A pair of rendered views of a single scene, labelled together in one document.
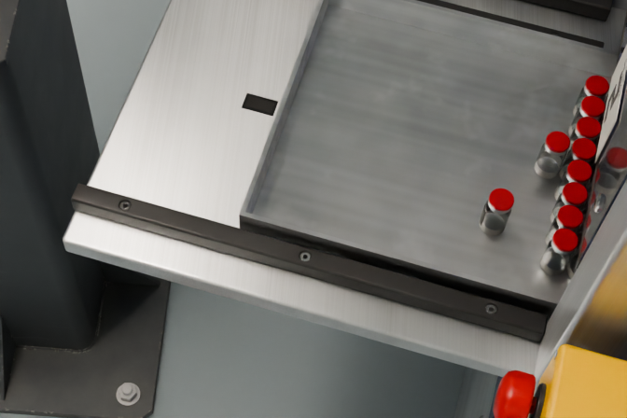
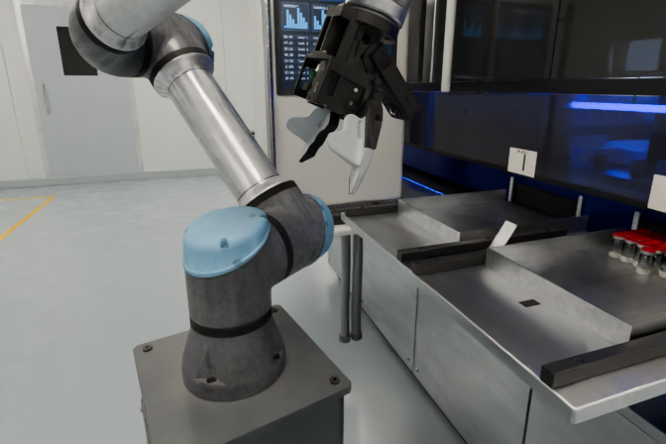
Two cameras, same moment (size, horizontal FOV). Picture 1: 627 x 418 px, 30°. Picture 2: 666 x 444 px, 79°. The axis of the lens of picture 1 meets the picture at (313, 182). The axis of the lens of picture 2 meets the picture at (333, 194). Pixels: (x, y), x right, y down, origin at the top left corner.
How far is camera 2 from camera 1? 0.85 m
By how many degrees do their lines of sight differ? 50
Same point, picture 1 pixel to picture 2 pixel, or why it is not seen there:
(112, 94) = not seen: outside the picture
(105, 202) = (571, 365)
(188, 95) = (500, 313)
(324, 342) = not seen: outside the picture
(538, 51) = (573, 246)
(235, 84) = (508, 301)
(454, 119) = (592, 275)
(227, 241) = (642, 347)
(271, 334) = not seen: outside the picture
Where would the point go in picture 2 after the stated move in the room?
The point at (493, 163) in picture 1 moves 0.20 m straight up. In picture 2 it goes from (629, 279) to (654, 162)
